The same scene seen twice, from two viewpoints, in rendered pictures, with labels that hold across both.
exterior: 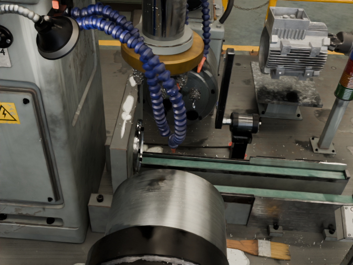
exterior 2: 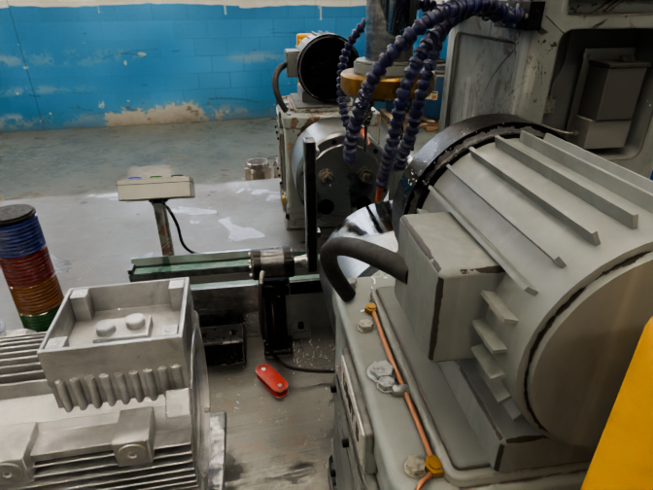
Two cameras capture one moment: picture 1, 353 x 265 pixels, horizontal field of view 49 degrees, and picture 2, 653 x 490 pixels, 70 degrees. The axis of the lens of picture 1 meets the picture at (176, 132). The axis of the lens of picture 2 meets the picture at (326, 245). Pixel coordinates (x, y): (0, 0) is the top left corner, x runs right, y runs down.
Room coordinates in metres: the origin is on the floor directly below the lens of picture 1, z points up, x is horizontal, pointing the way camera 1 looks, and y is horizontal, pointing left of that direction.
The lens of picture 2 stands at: (1.67, -0.21, 1.47)
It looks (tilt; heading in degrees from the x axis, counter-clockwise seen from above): 28 degrees down; 172
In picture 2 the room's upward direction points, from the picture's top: straight up
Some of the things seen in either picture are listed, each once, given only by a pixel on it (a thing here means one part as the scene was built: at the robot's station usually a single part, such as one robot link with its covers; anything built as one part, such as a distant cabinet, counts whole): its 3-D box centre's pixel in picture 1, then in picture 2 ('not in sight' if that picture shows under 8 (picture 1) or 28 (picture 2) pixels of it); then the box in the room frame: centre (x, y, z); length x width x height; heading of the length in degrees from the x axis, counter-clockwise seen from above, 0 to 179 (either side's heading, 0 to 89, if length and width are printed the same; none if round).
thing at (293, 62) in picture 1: (291, 48); (107, 411); (1.27, -0.39, 1.07); 0.20 x 0.19 x 0.19; 92
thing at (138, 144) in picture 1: (139, 146); not in sight; (0.76, 0.10, 1.01); 0.15 x 0.02 x 0.15; 0
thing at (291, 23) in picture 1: (286, 23); (128, 339); (1.27, -0.35, 1.16); 0.12 x 0.11 x 0.07; 92
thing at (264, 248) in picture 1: (252, 247); not in sight; (0.61, -0.24, 0.80); 0.21 x 0.05 x 0.01; 86
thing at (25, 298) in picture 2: (351, 77); (36, 290); (1.06, -0.53, 1.10); 0.06 x 0.06 x 0.04
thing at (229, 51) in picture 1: (224, 91); (309, 208); (0.89, -0.12, 1.12); 0.04 x 0.03 x 0.26; 90
